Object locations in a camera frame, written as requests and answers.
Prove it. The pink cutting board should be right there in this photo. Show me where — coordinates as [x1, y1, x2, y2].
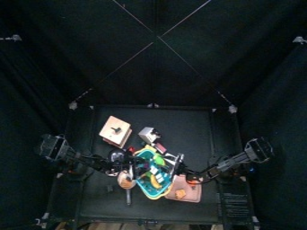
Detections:
[164, 174, 204, 204]

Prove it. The teal plastic basket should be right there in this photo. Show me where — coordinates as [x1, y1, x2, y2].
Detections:
[132, 147, 177, 200]

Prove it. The thin white diagonal cord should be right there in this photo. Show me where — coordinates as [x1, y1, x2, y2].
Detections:
[109, 0, 234, 107]
[70, 0, 213, 104]

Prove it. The wooden spoon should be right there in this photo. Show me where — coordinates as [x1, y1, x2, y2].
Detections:
[116, 169, 137, 207]

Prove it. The orange toy food piece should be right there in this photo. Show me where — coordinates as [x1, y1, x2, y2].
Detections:
[174, 189, 188, 200]

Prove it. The wooden box with black knob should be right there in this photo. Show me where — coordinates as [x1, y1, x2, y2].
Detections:
[98, 115, 133, 149]

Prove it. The dark red toy block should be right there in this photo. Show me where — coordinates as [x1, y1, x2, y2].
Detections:
[153, 142, 169, 155]

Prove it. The grey white toy cube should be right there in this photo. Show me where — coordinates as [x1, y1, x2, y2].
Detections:
[137, 126, 162, 146]

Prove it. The yellow toy banana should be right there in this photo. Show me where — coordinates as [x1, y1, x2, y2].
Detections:
[148, 175, 164, 190]

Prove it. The white toy carton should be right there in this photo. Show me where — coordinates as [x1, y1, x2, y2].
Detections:
[148, 166, 165, 184]

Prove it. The green toy vegetable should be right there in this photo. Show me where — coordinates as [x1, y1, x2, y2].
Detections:
[152, 154, 166, 166]

